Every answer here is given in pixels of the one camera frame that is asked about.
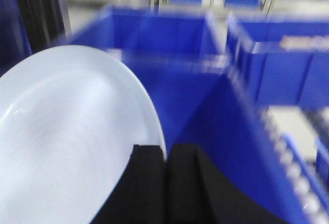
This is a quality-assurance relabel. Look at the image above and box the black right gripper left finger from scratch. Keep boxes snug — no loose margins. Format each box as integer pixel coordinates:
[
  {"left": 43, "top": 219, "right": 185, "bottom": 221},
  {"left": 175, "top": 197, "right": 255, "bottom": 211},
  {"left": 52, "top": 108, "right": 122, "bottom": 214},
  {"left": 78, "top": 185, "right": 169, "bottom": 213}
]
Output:
[{"left": 91, "top": 145, "right": 165, "bottom": 223}]

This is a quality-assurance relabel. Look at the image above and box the light blue round tray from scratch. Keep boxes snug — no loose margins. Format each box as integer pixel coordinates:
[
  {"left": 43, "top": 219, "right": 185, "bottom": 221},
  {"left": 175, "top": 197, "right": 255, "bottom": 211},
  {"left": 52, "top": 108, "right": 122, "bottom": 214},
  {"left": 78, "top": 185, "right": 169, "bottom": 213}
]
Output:
[{"left": 1, "top": 45, "right": 167, "bottom": 223}]

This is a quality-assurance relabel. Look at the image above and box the blue plastic storage bin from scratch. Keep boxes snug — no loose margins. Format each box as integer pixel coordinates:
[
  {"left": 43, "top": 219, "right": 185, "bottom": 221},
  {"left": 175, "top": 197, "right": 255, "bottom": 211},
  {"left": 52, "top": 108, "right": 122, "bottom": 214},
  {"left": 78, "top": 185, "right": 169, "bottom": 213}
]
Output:
[{"left": 67, "top": 7, "right": 328, "bottom": 223}]

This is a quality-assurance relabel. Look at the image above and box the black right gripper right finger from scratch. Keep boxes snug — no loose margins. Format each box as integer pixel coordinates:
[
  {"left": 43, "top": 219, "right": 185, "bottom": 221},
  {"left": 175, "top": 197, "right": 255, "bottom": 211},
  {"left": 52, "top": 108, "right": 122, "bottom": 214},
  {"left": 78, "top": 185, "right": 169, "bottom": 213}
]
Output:
[{"left": 166, "top": 143, "right": 285, "bottom": 223}]

